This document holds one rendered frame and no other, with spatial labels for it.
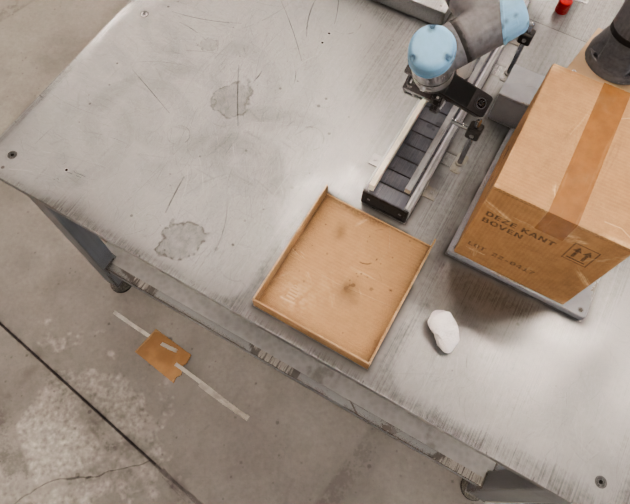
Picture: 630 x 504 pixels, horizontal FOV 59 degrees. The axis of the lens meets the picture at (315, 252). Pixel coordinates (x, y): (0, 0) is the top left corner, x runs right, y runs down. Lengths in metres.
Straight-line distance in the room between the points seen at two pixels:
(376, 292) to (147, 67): 0.79
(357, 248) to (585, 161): 0.46
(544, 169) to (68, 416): 1.64
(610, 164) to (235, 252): 0.72
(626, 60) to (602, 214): 0.57
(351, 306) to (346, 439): 0.86
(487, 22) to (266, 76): 0.63
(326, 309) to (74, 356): 1.18
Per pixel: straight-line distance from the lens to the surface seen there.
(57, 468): 2.06
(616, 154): 1.08
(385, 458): 1.93
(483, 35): 0.98
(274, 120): 1.35
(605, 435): 1.22
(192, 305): 1.81
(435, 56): 0.94
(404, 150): 1.26
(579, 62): 1.54
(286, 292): 1.14
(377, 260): 1.17
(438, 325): 1.12
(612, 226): 1.01
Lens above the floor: 1.91
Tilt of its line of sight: 66 degrees down
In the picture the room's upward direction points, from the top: 3 degrees clockwise
